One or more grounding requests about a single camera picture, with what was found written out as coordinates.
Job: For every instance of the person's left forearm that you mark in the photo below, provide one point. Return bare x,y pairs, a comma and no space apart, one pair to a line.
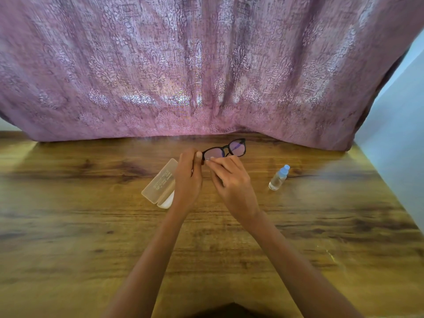
147,263

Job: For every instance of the translucent beige glasses case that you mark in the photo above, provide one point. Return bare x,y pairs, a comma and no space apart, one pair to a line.
160,188

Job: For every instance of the person's right forearm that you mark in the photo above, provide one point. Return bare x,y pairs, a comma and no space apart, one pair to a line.
298,271

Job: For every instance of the person's left hand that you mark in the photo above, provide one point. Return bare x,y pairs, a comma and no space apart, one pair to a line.
187,183

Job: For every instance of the person's left thumb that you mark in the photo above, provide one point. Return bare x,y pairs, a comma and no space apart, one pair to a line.
198,163

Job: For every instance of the person's right hand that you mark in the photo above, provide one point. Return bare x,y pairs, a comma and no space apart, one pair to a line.
233,188

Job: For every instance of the person's right fingers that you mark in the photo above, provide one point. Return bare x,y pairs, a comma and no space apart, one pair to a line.
222,165

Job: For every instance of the small clear spray bottle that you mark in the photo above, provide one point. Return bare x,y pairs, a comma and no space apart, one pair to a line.
278,178

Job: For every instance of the black framed eyeglasses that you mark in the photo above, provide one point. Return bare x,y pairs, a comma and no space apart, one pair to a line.
228,149

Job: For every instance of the pink patterned curtain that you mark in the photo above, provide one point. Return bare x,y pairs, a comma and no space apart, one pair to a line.
198,66

